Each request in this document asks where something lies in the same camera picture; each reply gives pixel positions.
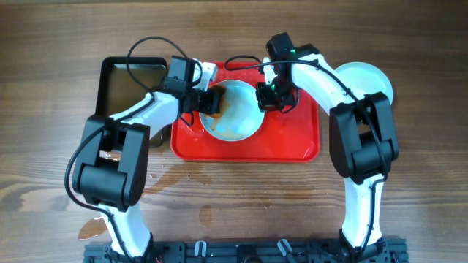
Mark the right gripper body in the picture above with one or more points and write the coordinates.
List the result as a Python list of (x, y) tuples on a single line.
[(275, 95)]

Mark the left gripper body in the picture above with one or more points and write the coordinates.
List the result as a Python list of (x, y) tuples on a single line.
[(200, 102)]

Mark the orange green sponge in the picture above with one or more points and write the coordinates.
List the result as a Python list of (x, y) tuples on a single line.
[(214, 99)]

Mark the white plate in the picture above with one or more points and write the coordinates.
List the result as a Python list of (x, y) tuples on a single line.
[(240, 115), (369, 80)]

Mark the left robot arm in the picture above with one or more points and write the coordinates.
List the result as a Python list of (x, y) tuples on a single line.
[(109, 167)]

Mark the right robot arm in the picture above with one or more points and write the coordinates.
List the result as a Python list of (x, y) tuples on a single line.
[(363, 141)]

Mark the red plastic tray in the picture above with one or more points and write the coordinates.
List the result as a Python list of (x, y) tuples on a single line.
[(289, 137)]

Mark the black water tray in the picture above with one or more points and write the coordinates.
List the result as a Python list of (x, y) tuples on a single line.
[(118, 90)]

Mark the black mounting rail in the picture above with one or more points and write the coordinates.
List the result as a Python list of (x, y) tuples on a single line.
[(318, 250)]

